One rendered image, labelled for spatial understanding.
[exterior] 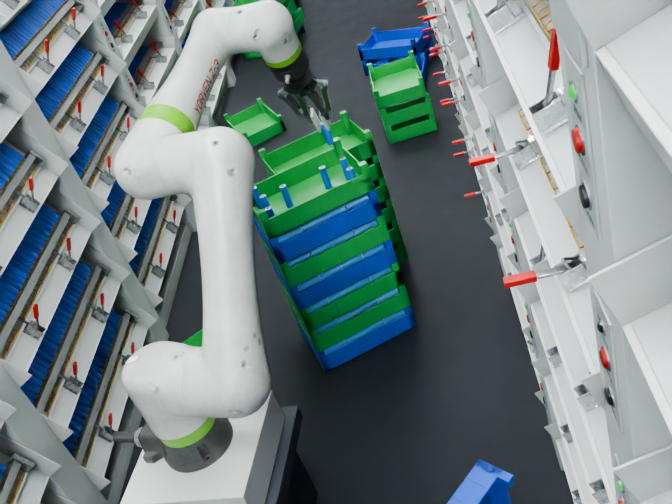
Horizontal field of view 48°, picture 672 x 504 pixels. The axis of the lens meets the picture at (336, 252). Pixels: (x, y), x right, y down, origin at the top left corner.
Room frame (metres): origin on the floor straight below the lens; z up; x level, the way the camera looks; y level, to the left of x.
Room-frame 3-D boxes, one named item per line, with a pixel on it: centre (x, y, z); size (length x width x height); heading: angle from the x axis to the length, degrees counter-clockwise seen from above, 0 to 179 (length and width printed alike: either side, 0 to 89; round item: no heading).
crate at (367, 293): (1.73, 0.02, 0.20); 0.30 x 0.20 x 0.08; 101
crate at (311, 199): (1.73, 0.02, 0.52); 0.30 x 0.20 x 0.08; 101
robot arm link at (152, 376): (1.13, 0.39, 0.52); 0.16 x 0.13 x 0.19; 61
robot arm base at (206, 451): (1.16, 0.45, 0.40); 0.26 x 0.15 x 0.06; 63
